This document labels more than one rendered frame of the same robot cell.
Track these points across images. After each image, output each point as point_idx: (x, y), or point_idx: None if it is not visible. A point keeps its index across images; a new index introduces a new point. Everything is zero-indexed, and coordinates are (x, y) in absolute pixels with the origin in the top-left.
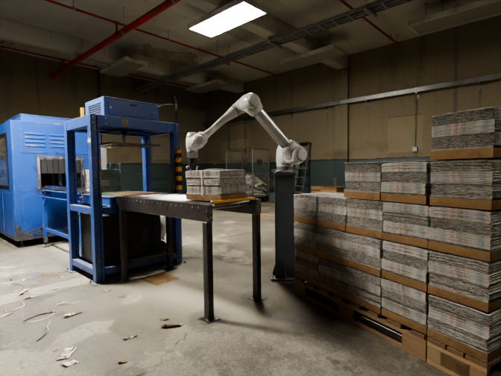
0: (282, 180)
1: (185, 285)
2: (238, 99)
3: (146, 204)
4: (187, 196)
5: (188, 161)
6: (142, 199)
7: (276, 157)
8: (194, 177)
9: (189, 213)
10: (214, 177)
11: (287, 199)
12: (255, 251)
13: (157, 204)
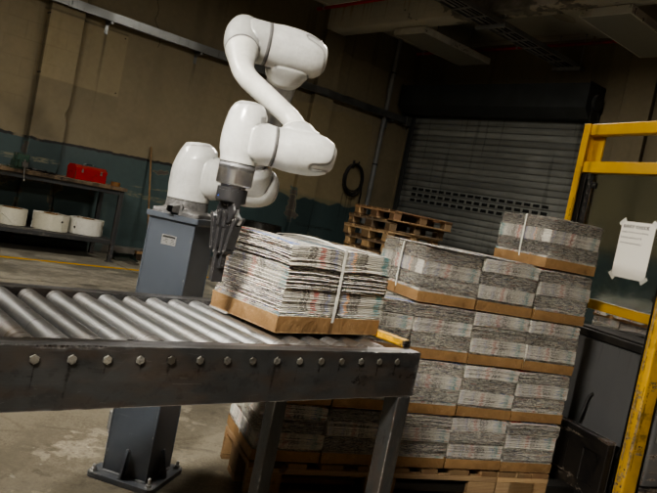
0: (200, 240)
1: None
2: (270, 28)
3: (150, 371)
4: (282, 324)
5: (239, 200)
6: (125, 350)
7: (186, 176)
8: (321, 267)
9: (365, 380)
10: (377, 273)
11: (197, 285)
12: (277, 432)
13: (228, 363)
